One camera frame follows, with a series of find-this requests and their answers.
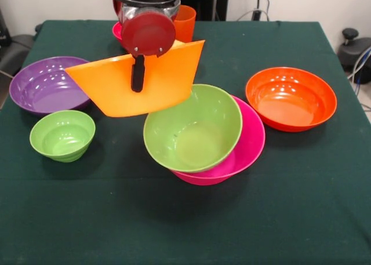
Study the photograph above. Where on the orange bowl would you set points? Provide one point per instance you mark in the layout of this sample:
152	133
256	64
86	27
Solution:
290	99

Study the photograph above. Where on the yellow bowl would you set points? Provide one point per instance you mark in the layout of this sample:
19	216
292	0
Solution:
168	82

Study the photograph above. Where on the purple bowl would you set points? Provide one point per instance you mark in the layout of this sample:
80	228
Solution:
43	88

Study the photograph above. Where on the orange cup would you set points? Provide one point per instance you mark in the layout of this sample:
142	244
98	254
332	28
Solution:
185	24

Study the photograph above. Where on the dark grey chair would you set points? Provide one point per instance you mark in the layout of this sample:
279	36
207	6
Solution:
17	50

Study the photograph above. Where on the black round equipment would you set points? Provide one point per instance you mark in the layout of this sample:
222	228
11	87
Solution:
352	50

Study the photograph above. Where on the small green bowl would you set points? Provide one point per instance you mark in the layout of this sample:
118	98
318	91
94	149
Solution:
62	137

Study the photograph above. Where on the pink bowl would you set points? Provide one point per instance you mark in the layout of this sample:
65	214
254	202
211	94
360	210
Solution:
252	137

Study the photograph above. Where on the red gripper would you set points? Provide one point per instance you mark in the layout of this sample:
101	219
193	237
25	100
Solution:
147	34

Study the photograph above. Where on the dark green tablecloth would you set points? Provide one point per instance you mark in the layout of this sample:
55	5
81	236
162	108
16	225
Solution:
87	204

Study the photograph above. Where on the red bowl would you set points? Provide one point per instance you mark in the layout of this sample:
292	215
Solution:
116	33

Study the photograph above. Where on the large green bowl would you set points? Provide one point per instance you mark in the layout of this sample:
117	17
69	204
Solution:
194	131

